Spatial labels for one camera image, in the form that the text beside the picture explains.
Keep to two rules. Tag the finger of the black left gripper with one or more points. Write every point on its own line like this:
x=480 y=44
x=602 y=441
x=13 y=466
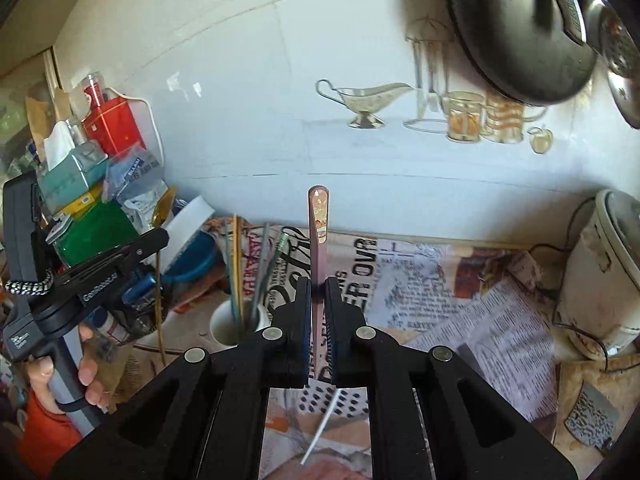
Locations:
x=115 y=263

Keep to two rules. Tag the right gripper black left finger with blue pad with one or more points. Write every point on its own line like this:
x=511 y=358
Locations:
x=201 y=418

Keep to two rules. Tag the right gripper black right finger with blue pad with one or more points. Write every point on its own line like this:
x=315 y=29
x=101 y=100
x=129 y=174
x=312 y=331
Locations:
x=431 y=416

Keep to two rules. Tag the yellow wooden chopstick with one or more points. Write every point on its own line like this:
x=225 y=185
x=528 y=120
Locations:
x=238 y=263

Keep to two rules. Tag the dark green chopstick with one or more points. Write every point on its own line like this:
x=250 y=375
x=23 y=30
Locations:
x=275 y=251

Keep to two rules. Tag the pink chopstick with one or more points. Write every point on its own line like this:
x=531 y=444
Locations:
x=318 y=205

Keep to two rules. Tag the grey chopstick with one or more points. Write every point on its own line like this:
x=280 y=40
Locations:
x=262 y=264

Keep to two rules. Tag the white chopstick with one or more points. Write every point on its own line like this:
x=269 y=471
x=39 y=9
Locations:
x=322 y=426

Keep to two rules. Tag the orange sleeve forearm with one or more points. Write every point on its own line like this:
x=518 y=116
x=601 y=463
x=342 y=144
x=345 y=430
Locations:
x=47 y=437

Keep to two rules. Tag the person's left hand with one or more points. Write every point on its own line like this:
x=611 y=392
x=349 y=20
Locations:
x=40 y=372

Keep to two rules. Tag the white perforated strainer bowl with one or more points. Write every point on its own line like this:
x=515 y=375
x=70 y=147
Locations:
x=182 y=228

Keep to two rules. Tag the blue bowl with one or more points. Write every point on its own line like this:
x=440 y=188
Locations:
x=193 y=263

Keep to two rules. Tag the green plastic container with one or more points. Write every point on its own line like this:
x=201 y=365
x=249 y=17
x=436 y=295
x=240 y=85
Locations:
x=103 y=227

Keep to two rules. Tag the plastic bag packet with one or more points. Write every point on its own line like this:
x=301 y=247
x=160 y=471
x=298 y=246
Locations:
x=134 y=181

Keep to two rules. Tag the white ceramic cup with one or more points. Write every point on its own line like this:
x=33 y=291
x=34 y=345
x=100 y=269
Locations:
x=225 y=329

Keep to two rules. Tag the teal chopstick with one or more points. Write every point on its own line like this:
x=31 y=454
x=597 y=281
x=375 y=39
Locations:
x=229 y=238

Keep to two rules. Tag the tissue box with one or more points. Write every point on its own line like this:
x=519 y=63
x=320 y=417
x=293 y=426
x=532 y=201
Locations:
x=71 y=169

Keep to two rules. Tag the red box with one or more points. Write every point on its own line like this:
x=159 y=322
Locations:
x=110 y=121

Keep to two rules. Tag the steel cleaver knife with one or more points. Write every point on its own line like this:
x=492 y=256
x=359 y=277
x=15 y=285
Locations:
x=592 y=420

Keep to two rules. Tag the wooden cutting board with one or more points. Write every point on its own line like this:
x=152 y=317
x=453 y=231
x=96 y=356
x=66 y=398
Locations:
x=619 y=383

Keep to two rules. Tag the white rice cooker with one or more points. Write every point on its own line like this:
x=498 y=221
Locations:
x=599 y=297

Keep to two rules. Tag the black frying pan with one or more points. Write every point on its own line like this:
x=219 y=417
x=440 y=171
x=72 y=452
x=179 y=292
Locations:
x=521 y=49

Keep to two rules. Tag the metal skimmer ladle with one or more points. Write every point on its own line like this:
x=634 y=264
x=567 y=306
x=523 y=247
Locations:
x=595 y=23

